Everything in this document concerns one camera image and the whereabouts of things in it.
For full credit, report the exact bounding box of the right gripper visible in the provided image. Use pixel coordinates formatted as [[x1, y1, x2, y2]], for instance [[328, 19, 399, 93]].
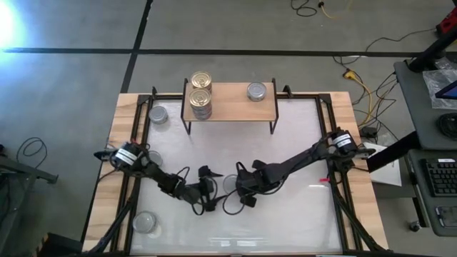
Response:
[[236, 160, 269, 208]]

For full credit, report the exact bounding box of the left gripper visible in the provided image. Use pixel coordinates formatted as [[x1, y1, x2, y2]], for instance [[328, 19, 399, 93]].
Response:
[[184, 166, 225, 212]]

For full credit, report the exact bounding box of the white paper sheet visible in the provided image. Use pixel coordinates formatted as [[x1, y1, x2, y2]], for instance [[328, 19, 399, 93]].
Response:
[[369, 142, 403, 187]]

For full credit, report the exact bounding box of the black desk support bar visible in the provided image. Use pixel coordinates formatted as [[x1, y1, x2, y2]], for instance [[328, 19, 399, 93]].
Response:
[[366, 130, 421, 174]]

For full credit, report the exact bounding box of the black box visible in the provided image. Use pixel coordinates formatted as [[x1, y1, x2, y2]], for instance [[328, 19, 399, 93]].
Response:
[[37, 232, 83, 257]]

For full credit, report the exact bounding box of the grey desk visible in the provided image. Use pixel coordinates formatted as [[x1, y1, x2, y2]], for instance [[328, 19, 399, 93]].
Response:
[[393, 59, 457, 151]]

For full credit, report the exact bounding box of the grey keyboard tray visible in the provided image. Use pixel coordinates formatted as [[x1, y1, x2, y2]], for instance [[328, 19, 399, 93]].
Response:
[[406, 148, 457, 237]]

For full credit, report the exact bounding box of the grey metal stand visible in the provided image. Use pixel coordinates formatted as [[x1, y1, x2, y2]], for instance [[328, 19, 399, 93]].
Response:
[[0, 144, 60, 257]]

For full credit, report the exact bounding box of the black keyboard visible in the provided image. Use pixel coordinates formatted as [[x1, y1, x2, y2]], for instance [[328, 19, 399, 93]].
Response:
[[420, 158, 457, 198]]

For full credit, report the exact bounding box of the clear plastic bag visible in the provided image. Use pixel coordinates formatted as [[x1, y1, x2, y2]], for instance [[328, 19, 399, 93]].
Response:
[[422, 67, 457, 110]]

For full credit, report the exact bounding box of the blue screen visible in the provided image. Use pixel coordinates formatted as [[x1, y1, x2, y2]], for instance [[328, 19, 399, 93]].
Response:
[[434, 80, 457, 100]]

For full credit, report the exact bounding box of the black stand pole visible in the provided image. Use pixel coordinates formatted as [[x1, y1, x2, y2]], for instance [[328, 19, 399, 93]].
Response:
[[406, 26, 457, 74]]

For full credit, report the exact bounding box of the wooden shelf black metal frame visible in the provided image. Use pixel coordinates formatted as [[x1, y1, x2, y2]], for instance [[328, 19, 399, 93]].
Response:
[[181, 77, 280, 136]]

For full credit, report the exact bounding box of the black metal table frame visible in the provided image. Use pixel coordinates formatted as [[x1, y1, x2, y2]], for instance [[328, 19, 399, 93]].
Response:
[[89, 85, 386, 257]]

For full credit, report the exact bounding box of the yellow floor cable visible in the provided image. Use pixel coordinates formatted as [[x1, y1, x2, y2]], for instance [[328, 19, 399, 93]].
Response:
[[342, 69, 379, 128], [319, 1, 354, 21]]

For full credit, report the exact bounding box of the black coiled cable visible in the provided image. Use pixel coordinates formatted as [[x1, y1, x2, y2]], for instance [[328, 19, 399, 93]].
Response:
[[436, 112, 457, 141]]

